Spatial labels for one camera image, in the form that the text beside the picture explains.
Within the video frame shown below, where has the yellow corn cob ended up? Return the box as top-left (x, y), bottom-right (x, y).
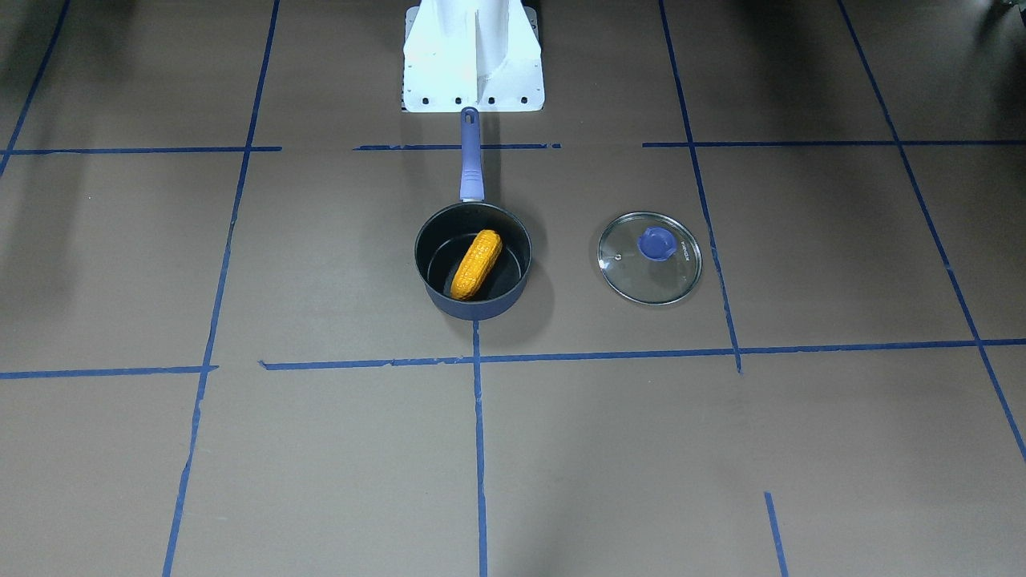
top-left (450, 229), bottom-right (503, 301)

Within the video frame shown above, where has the dark pot with purple handle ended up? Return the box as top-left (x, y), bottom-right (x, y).
top-left (415, 107), bottom-right (534, 321)

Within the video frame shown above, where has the glass lid with purple knob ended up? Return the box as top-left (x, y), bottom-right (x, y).
top-left (596, 211), bottom-right (704, 306)

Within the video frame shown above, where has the white support column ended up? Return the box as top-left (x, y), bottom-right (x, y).
top-left (401, 1), bottom-right (546, 114)

